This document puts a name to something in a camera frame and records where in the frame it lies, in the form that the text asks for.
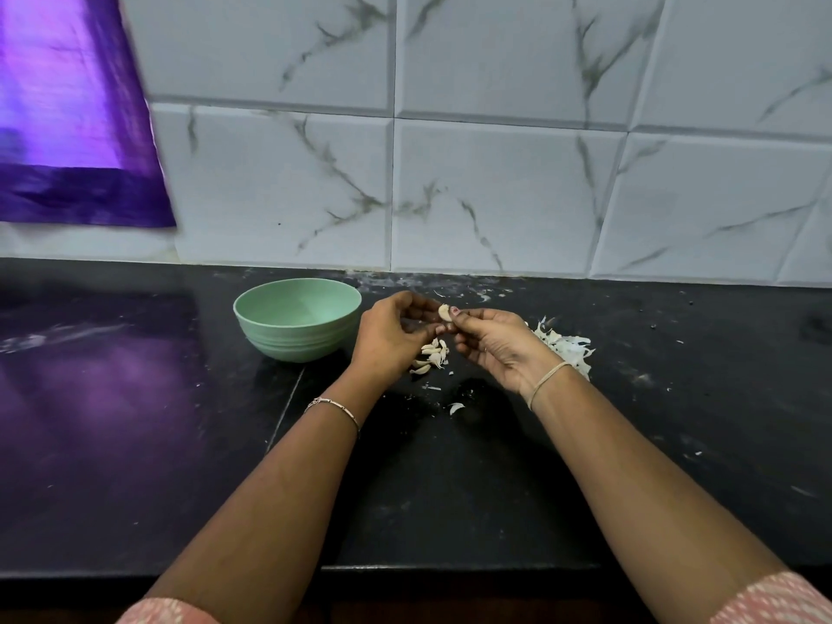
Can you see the person's right forearm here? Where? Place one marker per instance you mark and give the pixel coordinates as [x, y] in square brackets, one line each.
[663, 507]

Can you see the purple cloth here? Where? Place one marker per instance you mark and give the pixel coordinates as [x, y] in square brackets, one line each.
[78, 104]

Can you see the pile of white garlic peels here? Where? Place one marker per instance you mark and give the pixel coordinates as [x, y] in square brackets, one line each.
[567, 347]

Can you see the person's left forearm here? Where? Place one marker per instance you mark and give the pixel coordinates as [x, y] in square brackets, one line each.
[267, 513]

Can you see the white garlic bulb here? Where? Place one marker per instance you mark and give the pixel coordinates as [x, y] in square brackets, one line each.
[445, 312]

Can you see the person's left hand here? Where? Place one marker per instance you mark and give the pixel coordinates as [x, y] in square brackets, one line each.
[390, 342]

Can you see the pink patterned sleeve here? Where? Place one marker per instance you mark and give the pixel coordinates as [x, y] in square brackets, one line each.
[774, 599]
[167, 612]

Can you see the pink patterned right sleeve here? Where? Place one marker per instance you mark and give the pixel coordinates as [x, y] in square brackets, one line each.
[774, 599]

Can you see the garlic clove cluster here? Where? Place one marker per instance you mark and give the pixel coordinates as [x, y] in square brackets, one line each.
[429, 355]

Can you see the small fallen garlic piece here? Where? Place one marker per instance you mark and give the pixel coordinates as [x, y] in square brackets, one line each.
[456, 408]

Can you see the person's right hand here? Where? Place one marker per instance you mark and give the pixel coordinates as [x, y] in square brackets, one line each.
[501, 344]

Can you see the mint green bowl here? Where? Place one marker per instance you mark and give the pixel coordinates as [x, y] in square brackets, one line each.
[298, 317]

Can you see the pink patterned left sleeve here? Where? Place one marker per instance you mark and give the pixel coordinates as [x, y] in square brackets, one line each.
[167, 612]

